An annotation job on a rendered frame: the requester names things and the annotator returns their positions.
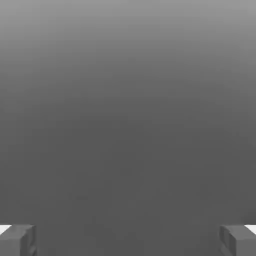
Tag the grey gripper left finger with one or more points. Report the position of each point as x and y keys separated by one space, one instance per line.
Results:
x=18 y=241

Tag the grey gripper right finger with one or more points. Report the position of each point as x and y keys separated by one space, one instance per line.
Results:
x=238 y=241

